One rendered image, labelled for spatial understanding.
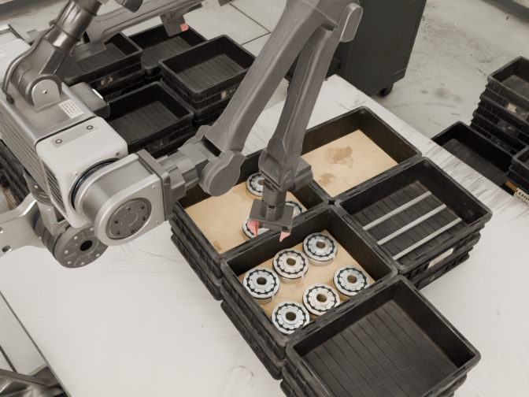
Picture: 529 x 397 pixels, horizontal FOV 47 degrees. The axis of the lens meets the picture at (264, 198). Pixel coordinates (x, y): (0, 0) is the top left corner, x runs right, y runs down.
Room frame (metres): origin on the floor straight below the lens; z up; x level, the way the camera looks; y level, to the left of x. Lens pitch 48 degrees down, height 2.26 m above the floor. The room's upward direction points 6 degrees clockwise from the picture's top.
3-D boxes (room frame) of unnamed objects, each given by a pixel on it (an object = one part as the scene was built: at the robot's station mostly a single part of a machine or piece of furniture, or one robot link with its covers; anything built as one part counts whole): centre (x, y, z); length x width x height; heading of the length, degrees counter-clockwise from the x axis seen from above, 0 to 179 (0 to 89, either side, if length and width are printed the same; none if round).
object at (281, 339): (0.97, -0.14, 0.92); 0.40 x 0.30 x 0.02; 130
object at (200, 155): (0.82, 0.13, 1.43); 0.10 x 0.05 x 0.09; 135
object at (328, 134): (1.46, -0.26, 0.87); 0.40 x 0.30 x 0.11; 130
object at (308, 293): (0.92, -0.18, 0.86); 0.10 x 0.10 x 0.01
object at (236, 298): (0.97, -0.14, 0.87); 0.40 x 0.30 x 0.11; 130
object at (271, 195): (0.96, -0.03, 1.23); 0.07 x 0.06 x 0.07; 135
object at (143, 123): (2.05, 0.60, 0.31); 0.40 x 0.30 x 0.34; 135
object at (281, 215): (0.96, -0.02, 1.17); 0.10 x 0.07 x 0.07; 84
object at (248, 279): (0.95, -0.02, 0.86); 0.10 x 0.10 x 0.01
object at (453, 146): (2.13, -0.96, 0.26); 0.40 x 0.30 x 0.23; 45
